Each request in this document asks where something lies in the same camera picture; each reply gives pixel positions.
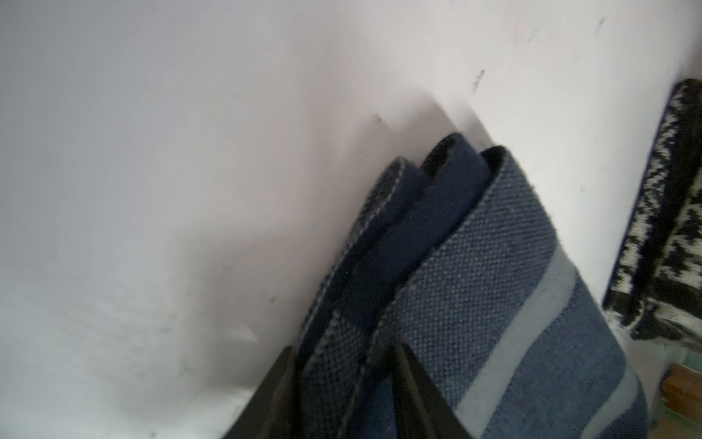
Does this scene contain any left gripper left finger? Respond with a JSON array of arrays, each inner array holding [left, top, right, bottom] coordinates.
[[223, 347, 299, 439]]

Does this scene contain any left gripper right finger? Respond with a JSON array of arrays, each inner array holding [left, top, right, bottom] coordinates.
[[391, 344, 472, 439]]

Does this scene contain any navy plaid scarf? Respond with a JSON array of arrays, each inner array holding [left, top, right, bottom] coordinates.
[[297, 133, 648, 438]]

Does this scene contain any houndstooth scarf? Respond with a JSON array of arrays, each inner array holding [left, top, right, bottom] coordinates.
[[603, 79, 701, 349]]

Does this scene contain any brown spice bottle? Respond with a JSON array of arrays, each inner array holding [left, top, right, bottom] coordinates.
[[660, 363, 701, 419]]

